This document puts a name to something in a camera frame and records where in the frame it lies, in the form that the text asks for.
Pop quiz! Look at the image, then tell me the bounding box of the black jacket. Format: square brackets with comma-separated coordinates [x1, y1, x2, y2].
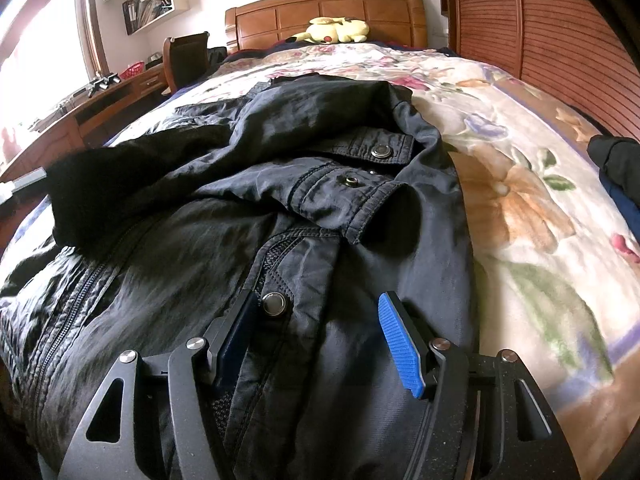
[0, 74, 483, 480]

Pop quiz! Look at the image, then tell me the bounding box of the wooden chair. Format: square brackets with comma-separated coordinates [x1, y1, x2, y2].
[162, 32, 212, 94]

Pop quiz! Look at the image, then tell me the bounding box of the black device on desk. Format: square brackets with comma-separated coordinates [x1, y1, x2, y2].
[87, 74, 122, 98]

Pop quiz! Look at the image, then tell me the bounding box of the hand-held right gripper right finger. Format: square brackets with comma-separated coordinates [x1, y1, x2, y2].
[377, 291, 582, 480]

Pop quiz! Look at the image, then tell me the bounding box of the wooden slatted wardrobe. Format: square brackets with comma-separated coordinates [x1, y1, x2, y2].
[439, 0, 640, 142]

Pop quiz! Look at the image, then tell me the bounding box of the black garment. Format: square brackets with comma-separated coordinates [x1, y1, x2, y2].
[587, 135, 640, 197]

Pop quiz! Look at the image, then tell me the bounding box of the wooden bed headboard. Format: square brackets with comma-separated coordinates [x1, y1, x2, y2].
[223, 0, 427, 54]

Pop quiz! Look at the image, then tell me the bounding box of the blue garment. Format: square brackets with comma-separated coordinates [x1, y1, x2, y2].
[600, 175, 640, 263]

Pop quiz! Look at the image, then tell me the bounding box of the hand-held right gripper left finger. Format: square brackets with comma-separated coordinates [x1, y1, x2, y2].
[50, 287, 261, 480]

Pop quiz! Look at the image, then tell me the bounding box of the floral blanket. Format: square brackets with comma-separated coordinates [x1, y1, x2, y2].
[0, 41, 640, 466]

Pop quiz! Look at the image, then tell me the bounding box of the window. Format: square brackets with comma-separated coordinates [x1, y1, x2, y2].
[0, 0, 97, 147]

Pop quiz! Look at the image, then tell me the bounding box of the wooden desk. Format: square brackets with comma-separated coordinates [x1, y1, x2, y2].
[0, 62, 169, 187]

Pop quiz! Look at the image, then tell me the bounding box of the yellow plush toy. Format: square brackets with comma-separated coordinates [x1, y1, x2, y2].
[289, 16, 372, 45]

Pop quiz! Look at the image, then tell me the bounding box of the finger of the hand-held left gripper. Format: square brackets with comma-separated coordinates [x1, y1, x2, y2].
[0, 168, 49, 202]

